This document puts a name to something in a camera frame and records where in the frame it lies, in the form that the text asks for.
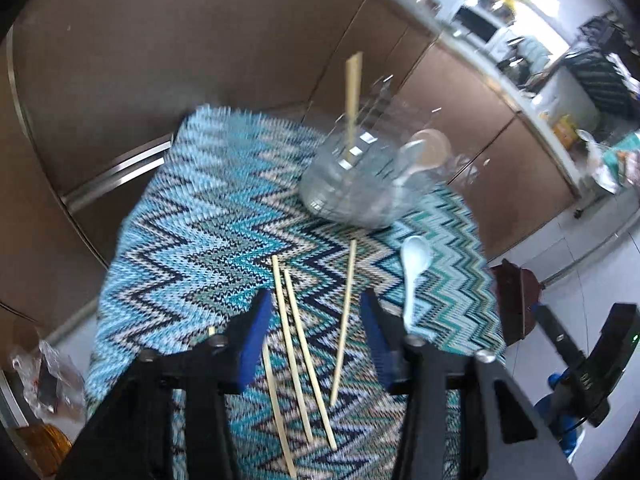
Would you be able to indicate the white microwave oven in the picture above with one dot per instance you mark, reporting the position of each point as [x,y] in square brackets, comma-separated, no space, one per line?
[483,30]

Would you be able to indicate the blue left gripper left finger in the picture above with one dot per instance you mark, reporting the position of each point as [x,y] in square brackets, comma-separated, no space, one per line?
[245,334]

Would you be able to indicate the dark red dustpan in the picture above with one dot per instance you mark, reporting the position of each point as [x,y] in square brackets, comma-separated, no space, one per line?
[518,292]

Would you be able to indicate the black wall rack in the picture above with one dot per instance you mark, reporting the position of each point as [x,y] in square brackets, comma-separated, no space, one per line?
[605,61]

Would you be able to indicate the white ceramic spoon on mat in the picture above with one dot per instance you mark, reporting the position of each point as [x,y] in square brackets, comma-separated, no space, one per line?
[416,256]

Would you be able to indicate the wooden chopstick in holder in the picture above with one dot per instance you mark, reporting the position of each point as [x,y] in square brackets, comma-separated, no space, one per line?
[353,69]

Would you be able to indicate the wooden chopstick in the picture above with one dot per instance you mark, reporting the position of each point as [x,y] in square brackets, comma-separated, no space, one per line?
[344,322]
[309,362]
[353,69]
[258,425]
[287,337]

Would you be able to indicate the blue zigzag woven table mat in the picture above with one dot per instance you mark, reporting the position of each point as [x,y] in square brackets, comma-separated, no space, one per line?
[222,218]

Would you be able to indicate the beige ceramic spoon in holder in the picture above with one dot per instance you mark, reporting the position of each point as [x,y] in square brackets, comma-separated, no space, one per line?
[435,148]

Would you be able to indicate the white ceramic spoon in holder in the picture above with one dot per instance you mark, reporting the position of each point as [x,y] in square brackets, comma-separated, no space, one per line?
[408,176]

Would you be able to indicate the clear plastic utensil holder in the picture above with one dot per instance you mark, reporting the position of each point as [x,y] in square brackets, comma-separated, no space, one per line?
[361,195]

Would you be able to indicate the yellow oil bottle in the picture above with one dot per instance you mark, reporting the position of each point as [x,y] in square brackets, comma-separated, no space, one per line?
[565,130]

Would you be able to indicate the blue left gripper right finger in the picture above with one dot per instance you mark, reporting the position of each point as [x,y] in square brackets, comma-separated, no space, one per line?
[385,335]

